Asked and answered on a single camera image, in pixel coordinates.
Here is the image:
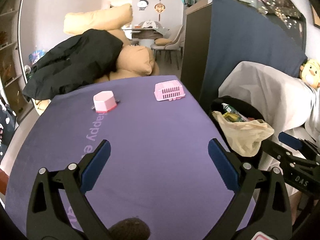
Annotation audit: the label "colourful toy bag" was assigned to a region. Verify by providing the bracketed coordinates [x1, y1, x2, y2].
[28, 50, 47, 65]

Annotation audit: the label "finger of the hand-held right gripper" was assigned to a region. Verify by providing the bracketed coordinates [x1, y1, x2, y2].
[261, 139, 296, 167]
[278, 132, 320, 159]

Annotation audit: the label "dark brown cabinet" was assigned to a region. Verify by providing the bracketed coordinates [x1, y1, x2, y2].
[180, 4, 213, 98]

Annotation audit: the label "tan sofa cushions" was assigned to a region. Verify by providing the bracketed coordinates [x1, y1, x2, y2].
[32, 29, 160, 113]

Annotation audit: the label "small pink container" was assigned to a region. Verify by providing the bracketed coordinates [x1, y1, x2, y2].
[93, 90, 118, 113]

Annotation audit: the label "yellow snack packet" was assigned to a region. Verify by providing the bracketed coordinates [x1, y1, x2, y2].
[222, 112, 242, 122]

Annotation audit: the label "black jacket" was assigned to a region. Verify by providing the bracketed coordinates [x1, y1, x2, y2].
[22, 29, 123, 102]

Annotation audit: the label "glass fish tank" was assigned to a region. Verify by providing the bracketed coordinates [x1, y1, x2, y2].
[187, 0, 307, 50]

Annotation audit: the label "plump tan cushion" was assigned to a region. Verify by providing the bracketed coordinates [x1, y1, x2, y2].
[115, 45, 155, 76]

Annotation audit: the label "chair with yellow cushion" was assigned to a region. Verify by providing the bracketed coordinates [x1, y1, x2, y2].
[150, 38, 173, 64]

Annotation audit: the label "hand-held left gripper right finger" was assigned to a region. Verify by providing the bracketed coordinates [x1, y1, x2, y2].
[208, 138, 292, 240]

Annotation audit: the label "black waste bin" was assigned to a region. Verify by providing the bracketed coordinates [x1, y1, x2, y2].
[211, 96, 265, 170]

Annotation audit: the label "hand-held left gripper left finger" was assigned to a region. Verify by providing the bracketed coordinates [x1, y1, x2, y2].
[26, 139, 111, 240]

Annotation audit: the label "pale yellow plastic bin bag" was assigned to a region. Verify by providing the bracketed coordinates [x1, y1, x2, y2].
[212, 111, 275, 157]

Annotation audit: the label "dark polka dot cloth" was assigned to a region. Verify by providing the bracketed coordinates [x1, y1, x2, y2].
[0, 97, 17, 155]

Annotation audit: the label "pink plastic basket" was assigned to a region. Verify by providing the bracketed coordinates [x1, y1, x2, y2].
[154, 80, 186, 102]

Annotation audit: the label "green plastic bottle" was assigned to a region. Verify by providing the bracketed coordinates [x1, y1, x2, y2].
[222, 103, 240, 117]

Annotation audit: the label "dining table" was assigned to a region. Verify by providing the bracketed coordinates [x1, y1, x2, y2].
[124, 26, 170, 47]

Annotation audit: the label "yellow duck plush toy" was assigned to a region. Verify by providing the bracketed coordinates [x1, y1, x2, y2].
[299, 58, 320, 88]

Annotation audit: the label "grey dining chair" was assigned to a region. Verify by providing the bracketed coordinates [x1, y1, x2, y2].
[165, 25, 184, 70]

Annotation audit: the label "white mesh food cover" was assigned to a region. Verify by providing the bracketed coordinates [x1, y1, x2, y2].
[139, 20, 163, 29]

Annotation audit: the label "round hanging wall ornament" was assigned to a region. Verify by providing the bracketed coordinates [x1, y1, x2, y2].
[154, 1, 166, 22]

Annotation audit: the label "long tan cushion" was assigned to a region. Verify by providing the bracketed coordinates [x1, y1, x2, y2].
[63, 3, 133, 36]

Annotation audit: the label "framed wall picture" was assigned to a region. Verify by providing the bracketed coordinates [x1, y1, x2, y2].
[309, 1, 320, 29]

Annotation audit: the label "white shelf cabinet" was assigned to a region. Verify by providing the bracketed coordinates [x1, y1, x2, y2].
[0, 0, 34, 115]

